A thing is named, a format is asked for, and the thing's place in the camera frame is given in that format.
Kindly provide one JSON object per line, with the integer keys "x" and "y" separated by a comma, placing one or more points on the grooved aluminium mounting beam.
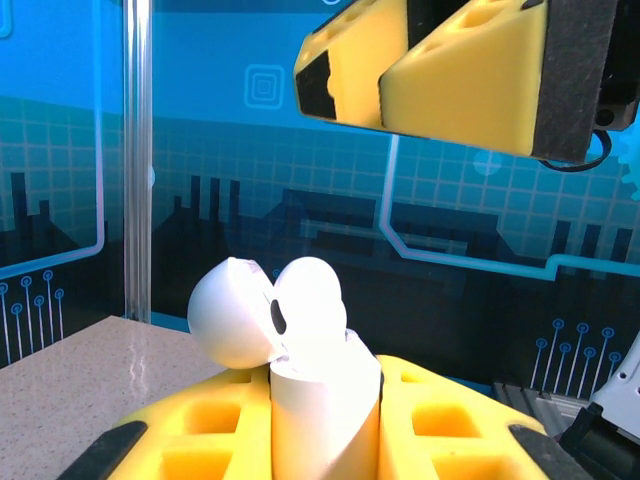
{"x": 540, "y": 405}

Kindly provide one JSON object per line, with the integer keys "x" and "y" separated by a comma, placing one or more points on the white earbud charging case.
{"x": 320, "y": 425}

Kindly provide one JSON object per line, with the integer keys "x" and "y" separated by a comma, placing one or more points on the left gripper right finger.
{"x": 400, "y": 400}

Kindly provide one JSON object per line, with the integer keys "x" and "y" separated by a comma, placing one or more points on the aluminium frame post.
{"x": 137, "y": 150}

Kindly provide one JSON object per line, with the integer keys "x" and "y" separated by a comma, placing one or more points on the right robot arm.
{"x": 620, "y": 385}

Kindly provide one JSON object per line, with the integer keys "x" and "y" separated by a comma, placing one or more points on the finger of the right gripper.
{"x": 475, "y": 85}
{"x": 360, "y": 60}

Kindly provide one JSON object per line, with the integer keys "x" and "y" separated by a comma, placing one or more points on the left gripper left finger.
{"x": 250, "y": 400}

